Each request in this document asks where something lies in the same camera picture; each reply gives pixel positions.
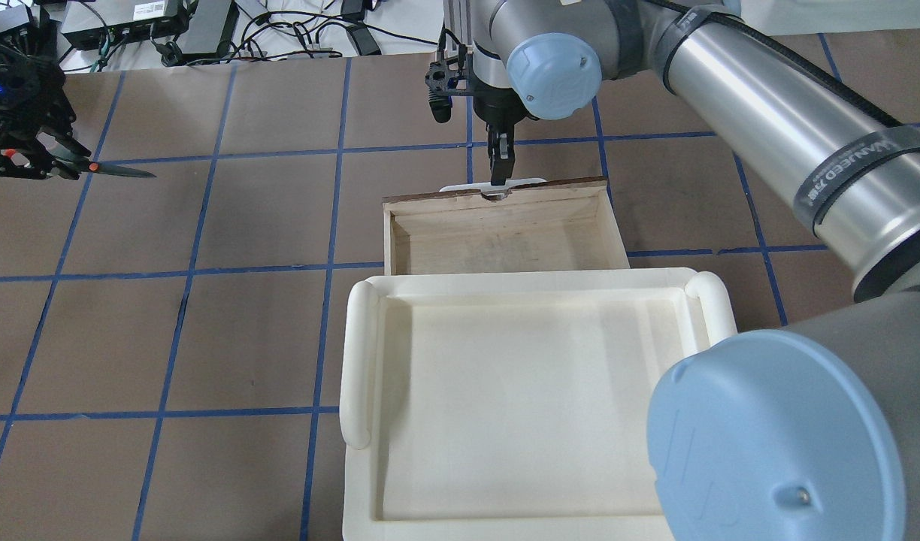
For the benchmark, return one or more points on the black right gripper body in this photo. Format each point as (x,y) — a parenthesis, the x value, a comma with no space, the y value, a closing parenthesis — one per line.
(499,113)

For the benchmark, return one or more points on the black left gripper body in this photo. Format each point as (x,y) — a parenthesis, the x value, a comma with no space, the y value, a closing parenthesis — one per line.
(16,113)

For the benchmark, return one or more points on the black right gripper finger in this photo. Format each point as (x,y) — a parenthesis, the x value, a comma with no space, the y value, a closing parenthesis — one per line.
(501,154)

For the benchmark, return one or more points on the black scissors orange pivot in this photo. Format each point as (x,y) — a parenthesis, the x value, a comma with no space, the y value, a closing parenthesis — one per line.
(92,167)

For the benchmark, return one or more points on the wooden drawer with white handle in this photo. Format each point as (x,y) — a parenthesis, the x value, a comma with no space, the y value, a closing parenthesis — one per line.
(526,226)

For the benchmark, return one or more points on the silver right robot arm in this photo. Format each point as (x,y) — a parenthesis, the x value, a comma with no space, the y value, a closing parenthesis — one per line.
(809,432)

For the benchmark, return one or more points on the black electronics box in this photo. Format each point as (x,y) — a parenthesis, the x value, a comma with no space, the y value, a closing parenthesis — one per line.
(210,31)

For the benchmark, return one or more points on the cream plastic tray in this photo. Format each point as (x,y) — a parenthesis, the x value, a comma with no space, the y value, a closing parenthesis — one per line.
(514,406)

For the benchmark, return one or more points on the black network switch box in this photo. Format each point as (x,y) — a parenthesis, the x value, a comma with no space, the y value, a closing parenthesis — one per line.
(86,25)

